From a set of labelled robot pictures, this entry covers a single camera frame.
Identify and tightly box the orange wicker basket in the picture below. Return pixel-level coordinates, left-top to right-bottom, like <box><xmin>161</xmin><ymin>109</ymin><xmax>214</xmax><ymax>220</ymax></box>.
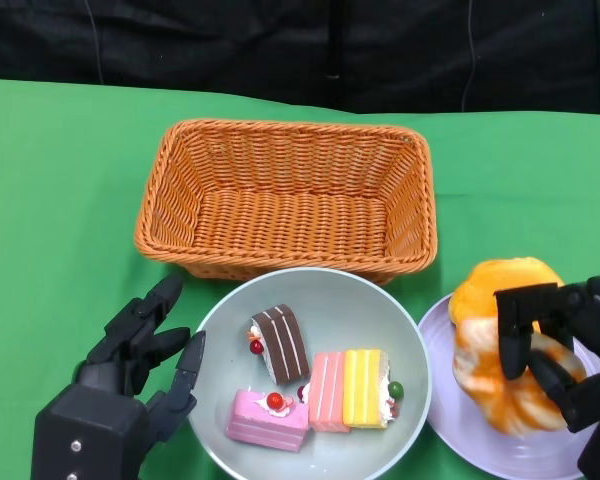
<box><xmin>133</xmin><ymin>118</ymin><xmax>439</xmax><ymax>286</ymax></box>

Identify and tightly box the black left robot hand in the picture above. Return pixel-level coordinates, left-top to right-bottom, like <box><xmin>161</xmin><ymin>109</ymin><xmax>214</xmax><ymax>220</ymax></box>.
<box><xmin>29</xmin><ymin>272</ymin><xmax>207</xmax><ymax>480</ymax></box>

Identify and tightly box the orange white striped ring bread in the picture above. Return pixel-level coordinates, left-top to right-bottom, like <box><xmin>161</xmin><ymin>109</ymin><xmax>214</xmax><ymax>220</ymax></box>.
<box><xmin>452</xmin><ymin>317</ymin><xmax>589</xmax><ymax>436</ymax></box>

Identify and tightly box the pink cake slice with cherry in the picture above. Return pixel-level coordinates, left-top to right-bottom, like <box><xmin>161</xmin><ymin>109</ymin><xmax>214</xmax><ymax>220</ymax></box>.
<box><xmin>224</xmin><ymin>388</ymin><xmax>310</xmax><ymax>454</ymax></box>

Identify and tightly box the chocolate layered cake slice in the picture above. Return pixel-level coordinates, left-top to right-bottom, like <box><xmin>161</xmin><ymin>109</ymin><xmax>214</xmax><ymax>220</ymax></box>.
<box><xmin>247</xmin><ymin>303</ymin><xmax>312</xmax><ymax>386</ymax></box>

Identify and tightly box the pale grey-green ceramic bowl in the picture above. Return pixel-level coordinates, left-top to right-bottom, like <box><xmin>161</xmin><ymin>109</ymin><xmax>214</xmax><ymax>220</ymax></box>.
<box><xmin>186</xmin><ymin>267</ymin><xmax>434</xmax><ymax>480</ymax></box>

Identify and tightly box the green tablecloth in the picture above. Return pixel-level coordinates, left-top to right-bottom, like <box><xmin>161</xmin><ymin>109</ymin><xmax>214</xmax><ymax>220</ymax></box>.
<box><xmin>0</xmin><ymin>77</ymin><xmax>600</xmax><ymax>480</ymax></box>

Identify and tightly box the plain golden ring bread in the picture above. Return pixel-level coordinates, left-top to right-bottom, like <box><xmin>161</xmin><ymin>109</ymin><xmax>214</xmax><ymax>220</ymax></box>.
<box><xmin>449</xmin><ymin>256</ymin><xmax>566</xmax><ymax>334</ymax></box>

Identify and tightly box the white round plate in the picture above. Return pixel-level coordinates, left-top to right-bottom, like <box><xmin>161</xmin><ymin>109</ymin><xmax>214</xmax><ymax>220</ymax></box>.
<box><xmin>417</xmin><ymin>292</ymin><xmax>600</xmax><ymax>480</ymax></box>

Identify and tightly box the black backdrop curtain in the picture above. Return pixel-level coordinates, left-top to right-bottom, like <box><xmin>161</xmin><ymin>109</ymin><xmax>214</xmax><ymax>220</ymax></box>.
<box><xmin>0</xmin><ymin>0</ymin><xmax>600</xmax><ymax>116</ymax></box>

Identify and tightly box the pink yellow striped cake slice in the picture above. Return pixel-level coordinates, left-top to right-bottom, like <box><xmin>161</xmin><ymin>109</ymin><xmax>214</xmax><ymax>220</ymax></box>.
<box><xmin>297</xmin><ymin>348</ymin><xmax>405</xmax><ymax>434</ymax></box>

